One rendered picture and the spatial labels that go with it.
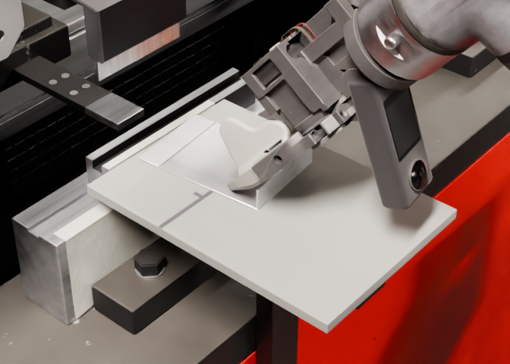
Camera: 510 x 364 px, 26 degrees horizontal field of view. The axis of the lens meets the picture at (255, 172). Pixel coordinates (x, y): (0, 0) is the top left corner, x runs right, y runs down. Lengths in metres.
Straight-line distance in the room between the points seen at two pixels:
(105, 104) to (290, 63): 0.28
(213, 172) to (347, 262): 0.16
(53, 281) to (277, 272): 0.22
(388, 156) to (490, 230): 0.61
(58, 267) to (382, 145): 0.31
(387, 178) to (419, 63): 0.11
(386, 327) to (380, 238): 0.39
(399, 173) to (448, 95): 0.48
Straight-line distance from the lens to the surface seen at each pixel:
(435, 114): 1.29
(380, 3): 0.78
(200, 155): 0.99
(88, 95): 1.08
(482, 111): 1.30
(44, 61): 1.14
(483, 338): 1.61
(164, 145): 1.00
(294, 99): 0.86
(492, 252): 1.48
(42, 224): 0.98
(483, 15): 0.74
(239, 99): 1.09
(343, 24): 0.81
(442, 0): 0.74
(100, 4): 0.86
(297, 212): 0.93
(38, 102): 1.25
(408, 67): 0.78
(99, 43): 0.93
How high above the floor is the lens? 1.58
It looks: 37 degrees down
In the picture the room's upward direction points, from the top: straight up
